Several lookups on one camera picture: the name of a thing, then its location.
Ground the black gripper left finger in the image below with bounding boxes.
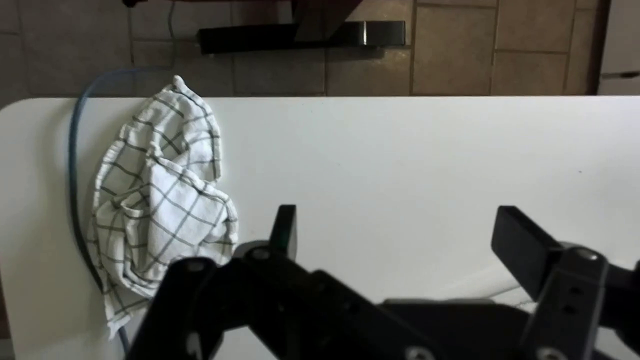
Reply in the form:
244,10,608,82
126,204,436,360

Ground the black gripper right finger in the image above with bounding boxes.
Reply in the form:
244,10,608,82
490,204,640,360

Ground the white checked dish cloth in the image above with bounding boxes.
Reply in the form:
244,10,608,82
88,74,241,340

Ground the white cabinet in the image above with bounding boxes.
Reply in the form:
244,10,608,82
597,0,640,96

